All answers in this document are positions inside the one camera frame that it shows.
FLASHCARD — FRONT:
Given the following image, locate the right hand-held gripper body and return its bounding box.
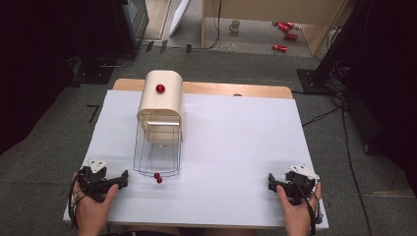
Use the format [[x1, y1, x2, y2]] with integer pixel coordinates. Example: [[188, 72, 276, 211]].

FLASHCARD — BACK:
[[283, 164, 321, 207]]

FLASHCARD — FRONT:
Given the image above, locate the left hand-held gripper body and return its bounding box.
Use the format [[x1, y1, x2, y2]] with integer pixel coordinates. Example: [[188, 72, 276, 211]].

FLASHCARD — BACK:
[[78, 159, 114, 204]]

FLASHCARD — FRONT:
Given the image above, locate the person's left hand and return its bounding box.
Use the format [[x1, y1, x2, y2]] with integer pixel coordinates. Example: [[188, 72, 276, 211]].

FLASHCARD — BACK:
[[72, 172, 120, 230]]

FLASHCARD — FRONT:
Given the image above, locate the person's right hand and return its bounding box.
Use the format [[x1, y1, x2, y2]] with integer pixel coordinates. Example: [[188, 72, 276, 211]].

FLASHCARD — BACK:
[[275, 181, 323, 230]]

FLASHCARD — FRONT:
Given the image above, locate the white board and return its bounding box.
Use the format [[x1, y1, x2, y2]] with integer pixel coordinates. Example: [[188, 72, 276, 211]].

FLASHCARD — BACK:
[[62, 89, 330, 230]]

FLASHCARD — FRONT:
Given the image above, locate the black tape corner mark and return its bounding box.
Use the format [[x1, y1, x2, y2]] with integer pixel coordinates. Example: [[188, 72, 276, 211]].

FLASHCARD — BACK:
[[86, 104, 100, 124]]

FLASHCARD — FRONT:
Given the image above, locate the person's dark clothing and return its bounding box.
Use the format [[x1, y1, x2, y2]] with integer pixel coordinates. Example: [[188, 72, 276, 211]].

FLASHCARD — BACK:
[[109, 228, 259, 236]]

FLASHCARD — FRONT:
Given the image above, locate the cream box with clear door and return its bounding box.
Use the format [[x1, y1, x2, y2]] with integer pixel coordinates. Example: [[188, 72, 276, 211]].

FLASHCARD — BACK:
[[133, 69, 185, 185]]

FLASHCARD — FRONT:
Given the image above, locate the black stand base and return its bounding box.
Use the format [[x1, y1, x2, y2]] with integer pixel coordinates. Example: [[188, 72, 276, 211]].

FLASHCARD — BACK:
[[68, 58, 115, 89]]

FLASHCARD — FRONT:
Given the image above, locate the wooden table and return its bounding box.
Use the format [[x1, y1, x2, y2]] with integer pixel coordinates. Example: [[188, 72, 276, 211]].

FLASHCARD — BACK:
[[107, 78, 294, 236]]

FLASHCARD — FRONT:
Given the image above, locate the black metal stand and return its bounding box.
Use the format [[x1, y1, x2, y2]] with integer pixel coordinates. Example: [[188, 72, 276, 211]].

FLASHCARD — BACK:
[[296, 0, 377, 95]]

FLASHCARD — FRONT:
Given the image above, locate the dark monitor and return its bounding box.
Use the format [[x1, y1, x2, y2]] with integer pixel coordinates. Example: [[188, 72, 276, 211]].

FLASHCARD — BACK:
[[111, 0, 150, 57]]

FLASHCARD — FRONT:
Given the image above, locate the white leaning panel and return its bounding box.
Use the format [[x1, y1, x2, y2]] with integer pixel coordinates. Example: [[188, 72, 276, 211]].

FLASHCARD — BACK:
[[168, 0, 192, 37]]

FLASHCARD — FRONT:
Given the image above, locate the right hand-held gripper cable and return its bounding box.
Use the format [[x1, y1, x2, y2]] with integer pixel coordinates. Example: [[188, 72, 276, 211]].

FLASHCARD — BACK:
[[289, 180, 325, 236]]

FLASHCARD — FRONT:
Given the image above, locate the hand-held gripper cable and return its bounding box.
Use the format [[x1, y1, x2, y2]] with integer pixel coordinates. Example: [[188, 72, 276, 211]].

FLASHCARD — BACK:
[[289, 180, 325, 236], [67, 171, 87, 230]]

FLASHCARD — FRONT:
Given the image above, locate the left hand-held gripper cable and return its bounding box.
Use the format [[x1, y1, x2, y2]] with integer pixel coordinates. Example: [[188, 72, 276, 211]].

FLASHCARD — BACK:
[[67, 171, 87, 230]]

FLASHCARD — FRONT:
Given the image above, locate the black floor cable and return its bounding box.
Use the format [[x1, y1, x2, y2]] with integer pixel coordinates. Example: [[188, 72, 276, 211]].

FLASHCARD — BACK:
[[301, 60, 375, 236]]

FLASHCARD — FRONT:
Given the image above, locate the black looped cable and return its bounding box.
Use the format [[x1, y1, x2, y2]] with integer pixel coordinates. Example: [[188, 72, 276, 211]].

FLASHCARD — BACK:
[[95, 52, 136, 69]]

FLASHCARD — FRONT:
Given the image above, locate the black hanging cable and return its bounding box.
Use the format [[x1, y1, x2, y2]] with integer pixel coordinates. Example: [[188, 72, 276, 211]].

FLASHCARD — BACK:
[[191, 0, 223, 52]]

